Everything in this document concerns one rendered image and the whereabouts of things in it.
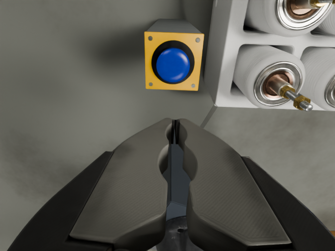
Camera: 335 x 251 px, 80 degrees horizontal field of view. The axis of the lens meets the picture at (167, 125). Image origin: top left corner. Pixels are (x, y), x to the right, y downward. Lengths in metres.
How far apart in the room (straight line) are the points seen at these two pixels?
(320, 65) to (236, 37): 0.15
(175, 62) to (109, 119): 0.47
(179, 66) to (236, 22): 0.18
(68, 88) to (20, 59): 0.14
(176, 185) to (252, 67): 0.28
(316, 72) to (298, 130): 0.38
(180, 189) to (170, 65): 0.29
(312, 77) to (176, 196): 0.34
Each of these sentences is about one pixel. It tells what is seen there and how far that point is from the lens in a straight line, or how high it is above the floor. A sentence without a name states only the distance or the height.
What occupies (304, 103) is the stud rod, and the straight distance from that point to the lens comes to 0.31.
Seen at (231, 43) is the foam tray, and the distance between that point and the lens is 0.41.
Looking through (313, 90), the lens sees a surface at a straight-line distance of 0.43.
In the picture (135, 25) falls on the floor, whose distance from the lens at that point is 0.58.
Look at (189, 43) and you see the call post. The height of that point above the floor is 0.31.
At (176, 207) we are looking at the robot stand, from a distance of 0.45.
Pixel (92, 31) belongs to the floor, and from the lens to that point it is 0.61.
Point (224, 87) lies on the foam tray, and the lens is 0.43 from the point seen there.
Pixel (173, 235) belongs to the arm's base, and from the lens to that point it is 0.46.
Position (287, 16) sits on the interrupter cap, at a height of 0.25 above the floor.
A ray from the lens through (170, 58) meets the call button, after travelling 0.25.
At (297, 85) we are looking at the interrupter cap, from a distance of 0.39.
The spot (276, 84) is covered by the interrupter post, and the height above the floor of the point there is 0.27.
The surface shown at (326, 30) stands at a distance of 0.48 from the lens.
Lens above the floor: 0.57
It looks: 59 degrees down
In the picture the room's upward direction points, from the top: 178 degrees counter-clockwise
